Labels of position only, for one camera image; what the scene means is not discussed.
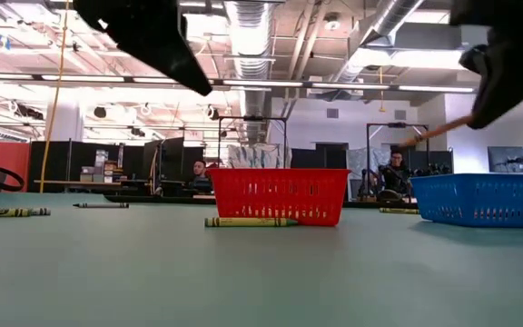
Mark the black table frame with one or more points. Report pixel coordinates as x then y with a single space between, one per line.
152 198

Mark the black wall screen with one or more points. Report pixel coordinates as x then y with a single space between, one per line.
506 159

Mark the white LED light bar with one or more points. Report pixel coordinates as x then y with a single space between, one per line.
261 83

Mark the red partition panel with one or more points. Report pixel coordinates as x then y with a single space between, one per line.
7 156

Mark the blue plastic basket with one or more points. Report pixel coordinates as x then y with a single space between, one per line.
479 200

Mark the wooden desk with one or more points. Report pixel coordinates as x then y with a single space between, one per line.
62 182

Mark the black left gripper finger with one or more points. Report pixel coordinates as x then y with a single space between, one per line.
152 36

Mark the translucent plastic sheet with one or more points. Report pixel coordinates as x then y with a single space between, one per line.
257 156

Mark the stacked storage boxes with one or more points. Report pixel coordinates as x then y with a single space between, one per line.
101 165

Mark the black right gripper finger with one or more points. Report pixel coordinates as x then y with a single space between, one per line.
475 58
516 77

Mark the black partition wall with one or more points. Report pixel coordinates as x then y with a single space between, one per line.
52 163

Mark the grey wall vent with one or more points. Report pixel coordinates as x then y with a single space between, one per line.
400 114
332 113

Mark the silver ventilation duct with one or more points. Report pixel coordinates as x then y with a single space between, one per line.
250 45
379 27

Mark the red plastic basket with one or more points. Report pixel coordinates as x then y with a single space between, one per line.
279 195

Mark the white smoke detector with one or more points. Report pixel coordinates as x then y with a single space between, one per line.
332 22

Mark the person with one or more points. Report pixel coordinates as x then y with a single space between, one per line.
200 175
395 177

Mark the black metal gantry frame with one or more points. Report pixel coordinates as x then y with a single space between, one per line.
252 118
397 124

